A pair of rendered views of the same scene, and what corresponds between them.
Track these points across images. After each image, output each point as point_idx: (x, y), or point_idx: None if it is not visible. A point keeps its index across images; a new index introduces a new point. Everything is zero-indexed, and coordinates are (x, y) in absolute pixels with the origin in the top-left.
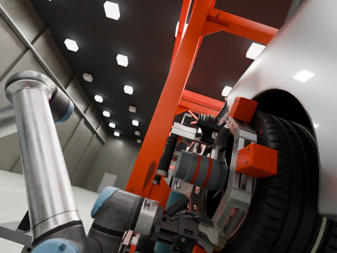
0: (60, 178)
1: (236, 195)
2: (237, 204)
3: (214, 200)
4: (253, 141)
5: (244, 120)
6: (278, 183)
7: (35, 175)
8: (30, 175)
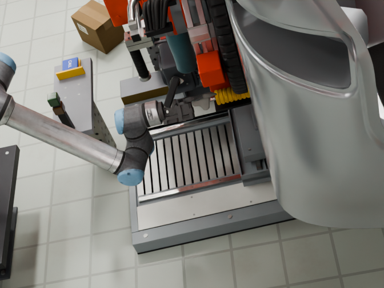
0: (95, 149)
1: None
2: None
3: None
4: (206, 40)
5: None
6: (233, 76)
7: (84, 156)
8: (81, 157)
